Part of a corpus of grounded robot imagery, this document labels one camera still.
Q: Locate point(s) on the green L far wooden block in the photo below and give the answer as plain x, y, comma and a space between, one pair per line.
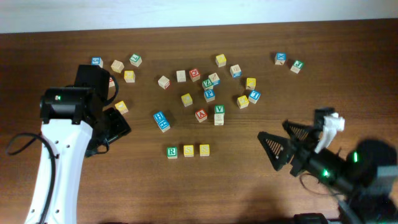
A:
135, 60

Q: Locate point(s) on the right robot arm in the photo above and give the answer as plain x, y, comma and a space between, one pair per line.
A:
365, 177

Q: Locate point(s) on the yellow plain wooden block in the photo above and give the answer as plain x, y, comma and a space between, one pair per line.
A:
204, 150

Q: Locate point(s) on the red I wooden block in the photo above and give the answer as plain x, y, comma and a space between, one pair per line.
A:
164, 82

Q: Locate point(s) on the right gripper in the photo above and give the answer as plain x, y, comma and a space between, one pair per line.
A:
286, 147

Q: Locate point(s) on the blue S wooden block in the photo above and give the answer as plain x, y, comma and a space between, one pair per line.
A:
97, 61

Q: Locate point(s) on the blue T wooden block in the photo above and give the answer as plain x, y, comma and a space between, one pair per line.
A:
163, 125

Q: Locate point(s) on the green R wooden block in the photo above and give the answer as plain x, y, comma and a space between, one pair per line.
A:
172, 152

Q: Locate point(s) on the plain drawing wooden block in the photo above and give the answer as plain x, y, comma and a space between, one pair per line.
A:
219, 119

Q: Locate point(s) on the blue D wooden block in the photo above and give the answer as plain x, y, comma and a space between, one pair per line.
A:
235, 71

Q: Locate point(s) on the yellow C wooden block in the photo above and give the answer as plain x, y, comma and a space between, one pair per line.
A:
187, 100

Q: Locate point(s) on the yellow tilted wooden block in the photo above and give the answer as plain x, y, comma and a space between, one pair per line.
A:
121, 107

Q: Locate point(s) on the blue X wooden block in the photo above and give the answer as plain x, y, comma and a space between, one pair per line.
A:
280, 58

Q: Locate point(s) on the green V wooden block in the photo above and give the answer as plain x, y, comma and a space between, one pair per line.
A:
219, 109

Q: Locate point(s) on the red A wooden block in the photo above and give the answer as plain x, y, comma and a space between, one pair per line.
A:
201, 115

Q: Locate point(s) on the blue I leaf wooden block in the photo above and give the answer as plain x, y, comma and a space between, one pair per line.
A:
254, 96

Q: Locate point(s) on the yellow left wooden block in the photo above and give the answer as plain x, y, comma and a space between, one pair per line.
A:
129, 76

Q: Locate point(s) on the yellow S wooden block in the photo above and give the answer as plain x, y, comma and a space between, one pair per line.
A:
188, 150

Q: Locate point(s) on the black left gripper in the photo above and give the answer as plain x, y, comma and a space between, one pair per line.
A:
122, 128

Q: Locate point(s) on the yellow top wooden block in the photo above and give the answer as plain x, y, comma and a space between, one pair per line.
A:
250, 83

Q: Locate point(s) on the blue L feather wooden block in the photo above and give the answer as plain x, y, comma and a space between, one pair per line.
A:
214, 78

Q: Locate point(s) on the green J wooden block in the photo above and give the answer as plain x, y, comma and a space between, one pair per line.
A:
297, 66

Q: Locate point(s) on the plain tan wooden block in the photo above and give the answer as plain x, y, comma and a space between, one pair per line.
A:
117, 66

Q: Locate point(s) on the red O wooden block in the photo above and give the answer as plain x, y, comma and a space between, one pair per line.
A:
194, 74

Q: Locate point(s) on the red K wooden block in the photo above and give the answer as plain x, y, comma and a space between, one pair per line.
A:
111, 82

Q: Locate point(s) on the green Z wooden block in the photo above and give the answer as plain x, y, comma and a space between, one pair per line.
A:
207, 84

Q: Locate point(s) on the snail drawing wooden block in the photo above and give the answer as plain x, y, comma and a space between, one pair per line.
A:
159, 116

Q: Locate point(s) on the yellow E wooden block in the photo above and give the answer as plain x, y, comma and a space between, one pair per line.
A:
242, 102

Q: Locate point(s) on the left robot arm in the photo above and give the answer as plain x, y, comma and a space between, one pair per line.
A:
76, 121

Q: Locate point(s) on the blue P wooden block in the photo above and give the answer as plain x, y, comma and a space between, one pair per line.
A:
209, 95

